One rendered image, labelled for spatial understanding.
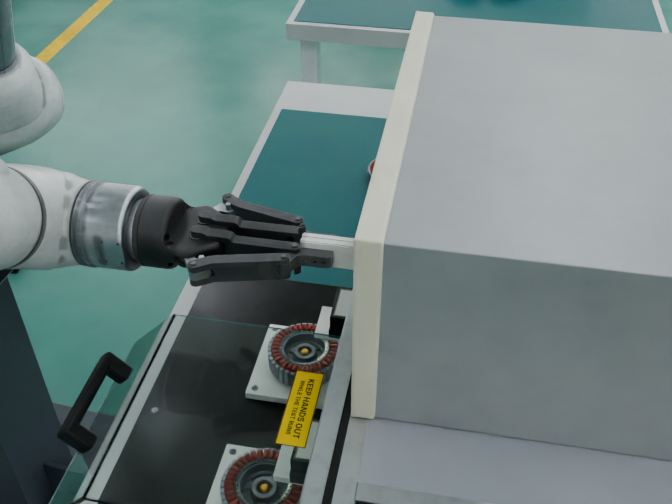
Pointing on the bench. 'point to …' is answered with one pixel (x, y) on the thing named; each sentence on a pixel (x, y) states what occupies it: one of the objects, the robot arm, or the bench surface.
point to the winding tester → (521, 237)
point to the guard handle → (80, 440)
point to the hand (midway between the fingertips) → (336, 251)
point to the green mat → (317, 176)
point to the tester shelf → (459, 461)
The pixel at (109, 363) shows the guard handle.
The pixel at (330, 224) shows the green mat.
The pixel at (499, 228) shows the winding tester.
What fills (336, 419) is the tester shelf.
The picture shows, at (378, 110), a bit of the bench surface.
